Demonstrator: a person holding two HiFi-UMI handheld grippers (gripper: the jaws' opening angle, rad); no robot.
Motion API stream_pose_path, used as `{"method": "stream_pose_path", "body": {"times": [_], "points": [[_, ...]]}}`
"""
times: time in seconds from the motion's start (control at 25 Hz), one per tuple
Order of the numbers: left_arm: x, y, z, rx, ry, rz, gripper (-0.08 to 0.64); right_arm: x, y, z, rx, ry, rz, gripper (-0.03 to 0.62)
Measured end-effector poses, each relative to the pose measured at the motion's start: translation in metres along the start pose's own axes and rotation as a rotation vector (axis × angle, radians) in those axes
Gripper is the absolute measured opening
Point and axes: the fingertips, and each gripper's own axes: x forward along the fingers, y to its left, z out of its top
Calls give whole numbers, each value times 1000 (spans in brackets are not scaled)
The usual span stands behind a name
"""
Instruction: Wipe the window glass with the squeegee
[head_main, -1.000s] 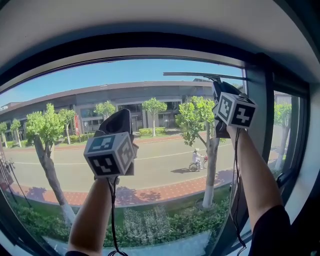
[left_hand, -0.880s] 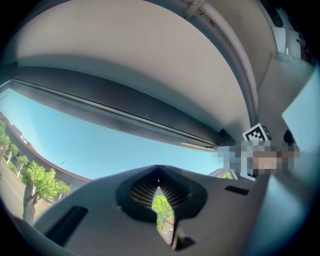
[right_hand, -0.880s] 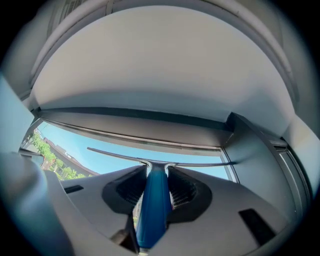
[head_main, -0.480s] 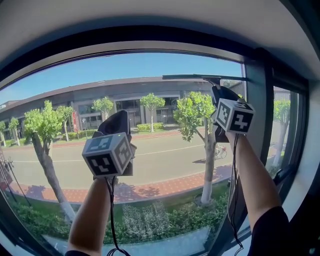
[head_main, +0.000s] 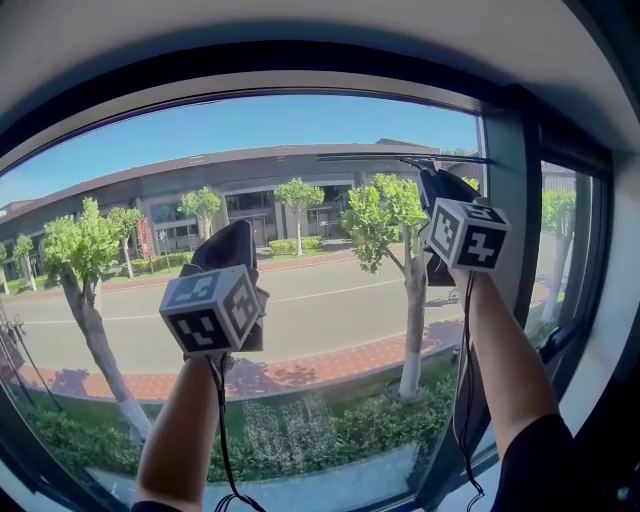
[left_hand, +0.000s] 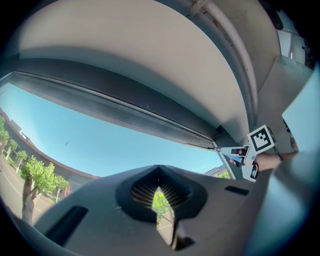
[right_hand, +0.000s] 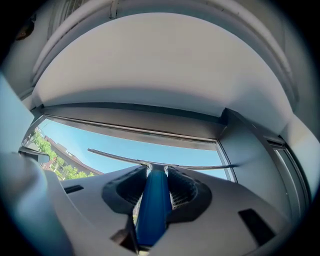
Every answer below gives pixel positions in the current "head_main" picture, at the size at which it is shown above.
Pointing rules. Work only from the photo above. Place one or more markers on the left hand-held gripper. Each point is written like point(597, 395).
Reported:
point(210, 310)

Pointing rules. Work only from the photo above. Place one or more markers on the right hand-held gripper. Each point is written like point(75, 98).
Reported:
point(470, 235)

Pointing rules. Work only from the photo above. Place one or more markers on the large window glass pane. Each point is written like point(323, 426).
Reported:
point(325, 320)

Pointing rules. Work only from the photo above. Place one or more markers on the person's left forearm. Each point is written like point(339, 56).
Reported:
point(175, 430)

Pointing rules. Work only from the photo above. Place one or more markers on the person's right forearm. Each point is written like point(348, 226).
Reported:
point(500, 360)

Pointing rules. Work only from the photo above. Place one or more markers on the long grey building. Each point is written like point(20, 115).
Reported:
point(250, 165)

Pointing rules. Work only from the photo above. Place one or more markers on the red vertical banner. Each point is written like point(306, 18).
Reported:
point(144, 240)

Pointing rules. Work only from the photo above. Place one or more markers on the narrow side window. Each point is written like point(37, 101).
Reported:
point(555, 260)

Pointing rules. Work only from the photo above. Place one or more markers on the row of green street trees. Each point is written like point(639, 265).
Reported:
point(75, 235)

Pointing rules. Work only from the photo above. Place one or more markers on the green shrub bed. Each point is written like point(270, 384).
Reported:
point(300, 430)

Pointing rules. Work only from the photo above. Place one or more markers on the white window sill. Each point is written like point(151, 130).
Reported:
point(595, 370)

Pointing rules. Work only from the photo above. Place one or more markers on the person's black shirt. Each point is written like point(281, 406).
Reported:
point(540, 465)

